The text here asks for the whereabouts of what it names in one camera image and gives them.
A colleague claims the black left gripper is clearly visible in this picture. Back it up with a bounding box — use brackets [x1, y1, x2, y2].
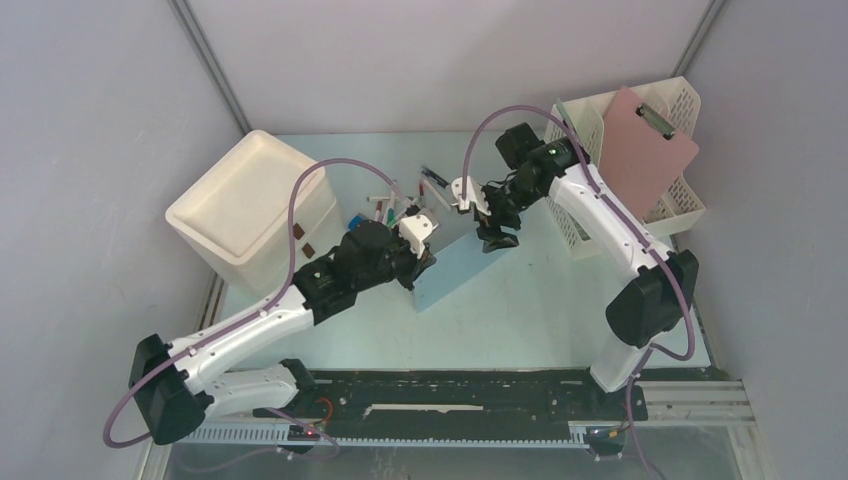
[354, 224, 436, 292]

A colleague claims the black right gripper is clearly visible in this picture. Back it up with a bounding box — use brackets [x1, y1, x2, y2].
[471, 177, 542, 255]

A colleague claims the blue clipboard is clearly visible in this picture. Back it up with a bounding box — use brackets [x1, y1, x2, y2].
[412, 232, 515, 316]

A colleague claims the green clipboard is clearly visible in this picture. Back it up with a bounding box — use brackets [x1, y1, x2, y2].
[555, 98, 582, 143]

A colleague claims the pink clipboard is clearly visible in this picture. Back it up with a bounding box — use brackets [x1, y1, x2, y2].
[599, 87, 699, 220]

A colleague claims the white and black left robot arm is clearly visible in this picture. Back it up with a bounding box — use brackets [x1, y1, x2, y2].
[129, 214, 436, 445]

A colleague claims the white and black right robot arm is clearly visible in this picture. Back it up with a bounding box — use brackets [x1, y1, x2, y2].
[475, 123, 699, 418]

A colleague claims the white marker green tip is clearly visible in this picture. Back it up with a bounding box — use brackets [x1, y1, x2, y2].
[387, 204, 415, 228]

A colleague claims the white chalk stick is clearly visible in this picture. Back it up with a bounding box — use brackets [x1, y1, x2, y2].
[421, 179, 453, 211]

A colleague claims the white marker teal tip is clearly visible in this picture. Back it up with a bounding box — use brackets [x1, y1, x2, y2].
[386, 180, 397, 218]

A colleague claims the blue eraser left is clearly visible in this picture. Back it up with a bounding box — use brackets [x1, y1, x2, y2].
[348, 213, 368, 230]

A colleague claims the white drawer cabinet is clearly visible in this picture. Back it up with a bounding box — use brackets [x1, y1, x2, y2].
[165, 130, 346, 297]

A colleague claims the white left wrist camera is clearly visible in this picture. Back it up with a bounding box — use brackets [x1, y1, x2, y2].
[397, 206, 438, 260]

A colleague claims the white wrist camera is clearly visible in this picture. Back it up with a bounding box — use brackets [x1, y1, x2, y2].
[397, 206, 438, 260]
[450, 176, 491, 217]

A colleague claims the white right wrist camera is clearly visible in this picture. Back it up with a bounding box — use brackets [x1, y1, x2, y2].
[450, 176, 491, 217]

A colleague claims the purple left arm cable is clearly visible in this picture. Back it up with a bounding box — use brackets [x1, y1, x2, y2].
[102, 158, 415, 450]

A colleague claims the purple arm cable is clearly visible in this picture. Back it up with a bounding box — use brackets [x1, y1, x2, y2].
[102, 158, 415, 450]
[460, 104, 698, 480]

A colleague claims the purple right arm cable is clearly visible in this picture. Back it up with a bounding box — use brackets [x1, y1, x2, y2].
[460, 104, 698, 480]

